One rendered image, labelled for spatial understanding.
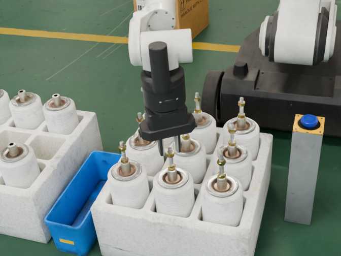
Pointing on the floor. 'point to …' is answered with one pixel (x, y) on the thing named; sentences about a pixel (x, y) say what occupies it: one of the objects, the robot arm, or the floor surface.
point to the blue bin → (80, 205)
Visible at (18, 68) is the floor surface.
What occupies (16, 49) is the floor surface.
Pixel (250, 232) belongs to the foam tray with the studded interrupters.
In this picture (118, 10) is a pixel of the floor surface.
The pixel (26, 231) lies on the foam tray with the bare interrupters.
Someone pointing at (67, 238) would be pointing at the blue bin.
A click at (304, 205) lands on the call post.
